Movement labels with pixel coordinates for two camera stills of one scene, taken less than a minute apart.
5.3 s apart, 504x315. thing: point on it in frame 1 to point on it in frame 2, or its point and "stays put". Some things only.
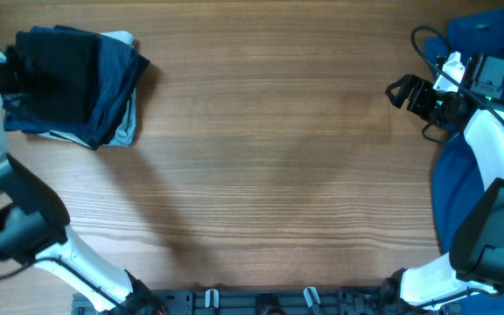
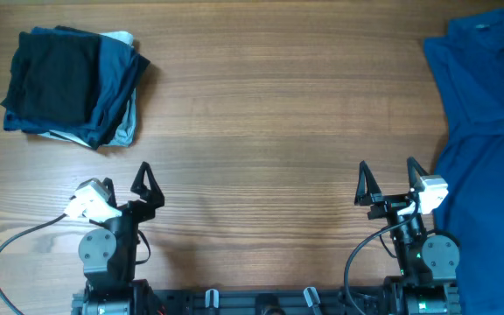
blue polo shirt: (494, 47) stays put
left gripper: (15, 58) to (152, 194)
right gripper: (422, 89) to (387, 204)
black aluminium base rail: (254, 302) stays put
